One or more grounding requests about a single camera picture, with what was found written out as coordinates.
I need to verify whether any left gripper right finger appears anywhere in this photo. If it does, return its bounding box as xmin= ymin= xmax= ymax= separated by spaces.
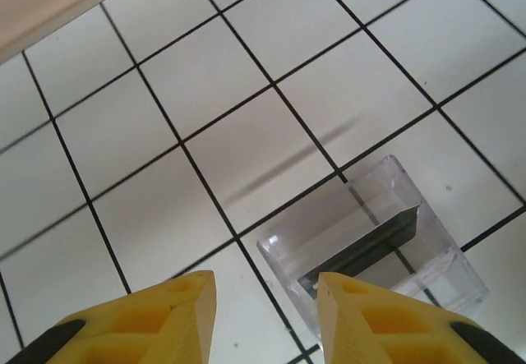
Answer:
xmin=316 ymin=272 xmax=519 ymax=364

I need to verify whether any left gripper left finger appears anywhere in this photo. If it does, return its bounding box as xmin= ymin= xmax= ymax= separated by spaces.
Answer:
xmin=22 ymin=270 xmax=218 ymax=364

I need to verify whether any clear acrylic card stand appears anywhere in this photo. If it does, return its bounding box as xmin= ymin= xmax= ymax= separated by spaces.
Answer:
xmin=256 ymin=154 xmax=490 ymax=340

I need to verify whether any dark credit card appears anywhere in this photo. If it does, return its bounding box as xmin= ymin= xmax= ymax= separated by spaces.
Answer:
xmin=298 ymin=201 xmax=423 ymax=299

